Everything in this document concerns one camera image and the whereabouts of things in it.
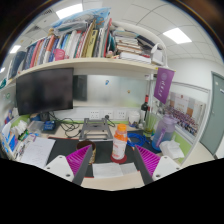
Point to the dark blue mouse pad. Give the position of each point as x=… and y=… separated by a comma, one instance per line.
x=151, y=148

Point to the blue desk calculator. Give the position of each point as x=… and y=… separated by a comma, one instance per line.
x=49, y=125

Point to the orange-capped drink bottle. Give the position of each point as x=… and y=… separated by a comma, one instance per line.
x=119, y=143

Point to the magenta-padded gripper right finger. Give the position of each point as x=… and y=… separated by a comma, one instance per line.
x=165, y=166

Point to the black desk mat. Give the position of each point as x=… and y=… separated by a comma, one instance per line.
x=103, y=150

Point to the group photo poster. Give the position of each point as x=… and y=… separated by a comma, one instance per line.
x=186, y=113

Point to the clear plastic box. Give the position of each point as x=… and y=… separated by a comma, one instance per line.
x=36, y=126

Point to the flat round red coaster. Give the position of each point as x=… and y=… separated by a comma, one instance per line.
x=119, y=161

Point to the grey-green door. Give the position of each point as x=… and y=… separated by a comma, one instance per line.
x=213, y=116

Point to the green drinking glass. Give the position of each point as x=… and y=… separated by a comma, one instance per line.
x=150, y=125

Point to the grey metal laptop stand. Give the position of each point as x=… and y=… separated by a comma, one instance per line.
x=96, y=130

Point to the white wall power outlet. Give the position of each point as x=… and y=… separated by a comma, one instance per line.
x=121, y=114
x=94, y=114
x=110, y=114

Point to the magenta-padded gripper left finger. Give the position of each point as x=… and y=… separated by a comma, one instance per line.
x=60, y=166

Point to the white shelf with books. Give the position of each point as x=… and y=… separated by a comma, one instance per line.
x=86, y=65

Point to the white lidded jar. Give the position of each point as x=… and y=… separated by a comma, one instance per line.
x=134, y=117

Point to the open white notebook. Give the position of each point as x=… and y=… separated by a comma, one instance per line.
x=38, y=151

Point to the purple hanging banner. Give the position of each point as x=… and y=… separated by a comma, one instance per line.
x=163, y=85

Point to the black computer monitor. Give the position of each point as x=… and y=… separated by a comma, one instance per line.
x=45, y=90

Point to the purple translucent water bottle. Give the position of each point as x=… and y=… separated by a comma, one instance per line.
x=163, y=133

